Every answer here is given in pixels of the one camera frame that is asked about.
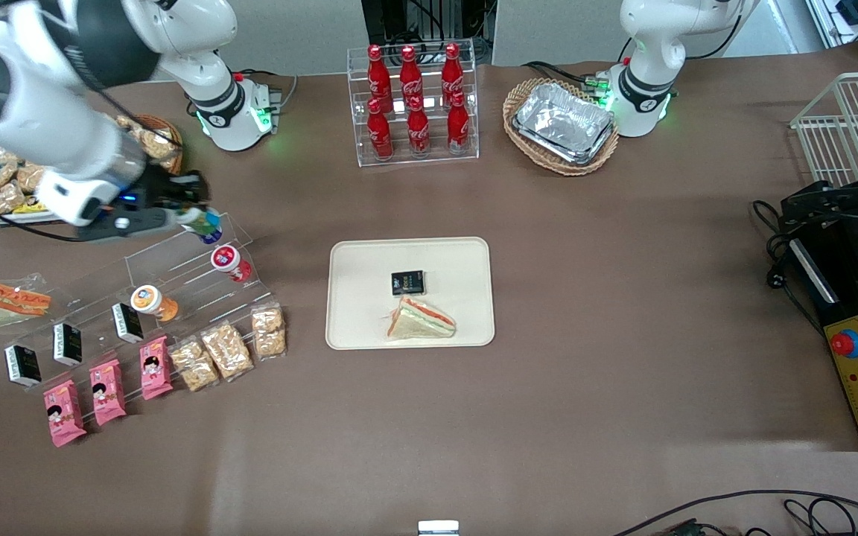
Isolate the beige plastic tray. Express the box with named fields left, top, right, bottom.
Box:
left=324, top=236, right=496, bottom=351

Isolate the black gum box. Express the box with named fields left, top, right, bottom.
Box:
left=110, top=301, right=145, bottom=345
left=52, top=322, right=84, bottom=366
left=390, top=269, right=428, bottom=297
left=4, top=345, right=43, bottom=389

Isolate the silver foil tray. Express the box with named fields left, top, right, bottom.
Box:
left=512, top=81, right=617, bottom=167

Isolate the red cola bottle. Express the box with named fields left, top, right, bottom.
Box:
left=439, top=42, right=466, bottom=106
left=446, top=90, right=471, bottom=155
left=398, top=45, right=425, bottom=109
left=366, top=44, right=393, bottom=114
left=366, top=98, right=395, bottom=161
left=406, top=95, right=431, bottom=157

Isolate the looped black floor cable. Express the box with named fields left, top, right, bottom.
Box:
left=781, top=497, right=858, bottom=536

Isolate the clear bag of crackers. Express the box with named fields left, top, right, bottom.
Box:
left=169, top=336, right=220, bottom=393
left=250, top=304, right=287, bottom=362
left=200, top=321, right=255, bottom=383

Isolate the long black floor cable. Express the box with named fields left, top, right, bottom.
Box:
left=611, top=489, right=858, bottom=536

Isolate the wrapped triangle sandwich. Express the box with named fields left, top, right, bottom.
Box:
left=0, top=278, right=53, bottom=333
left=386, top=294, right=457, bottom=342

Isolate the white wire basket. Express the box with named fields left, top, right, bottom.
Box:
left=789, top=71, right=858, bottom=188

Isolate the pink snack packet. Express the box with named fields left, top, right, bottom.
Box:
left=42, top=378, right=88, bottom=448
left=138, top=335, right=175, bottom=402
left=88, top=358, right=128, bottom=427

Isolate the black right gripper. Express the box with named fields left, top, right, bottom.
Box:
left=112, top=164, right=211, bottom=224

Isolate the black equipment rack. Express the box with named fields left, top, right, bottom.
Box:
left=360, top=0, right=498, bottom=65

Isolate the red gum bottle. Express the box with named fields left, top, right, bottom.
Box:
left=210, top=244, right=253, bottom=284

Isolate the light wicker basket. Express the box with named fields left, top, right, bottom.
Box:
left=502, top=77, right=620, bottom=177

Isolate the green gum bottle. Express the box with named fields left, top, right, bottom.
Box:
left=178, top=206, right=222, bottom=233

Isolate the clear acrylic bottle rack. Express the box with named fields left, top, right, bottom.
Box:
left=346, top=38, right=480, bottom=169

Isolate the black control box cable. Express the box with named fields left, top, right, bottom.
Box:
left=751, top=198, right=821, bottom=336

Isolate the grey arm base cable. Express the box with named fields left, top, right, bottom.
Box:
left=229, top=68, right=300, bottom=114

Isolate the black control box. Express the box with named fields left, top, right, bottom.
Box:
left=785, top=214, right=858, bottom=453

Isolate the clear acrylic stepped display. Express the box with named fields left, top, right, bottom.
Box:
left=0, top=212, right=282, bottom=353

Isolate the aluminium frame shelf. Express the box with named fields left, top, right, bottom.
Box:
left=804, top=0, right=858, bottom=62

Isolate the brown wicker basket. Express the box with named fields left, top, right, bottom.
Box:
left=120, top=113, right=185, bottom=178

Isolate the black arm base cable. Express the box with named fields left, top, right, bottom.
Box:
left=521, top=58, right=603, bottom=89

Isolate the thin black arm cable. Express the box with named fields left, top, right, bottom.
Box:
left=0, top=153, right=81, bottom=243

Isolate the orange gum bottle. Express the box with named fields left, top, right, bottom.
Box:
left=130, top=284, right=179, bottom=323

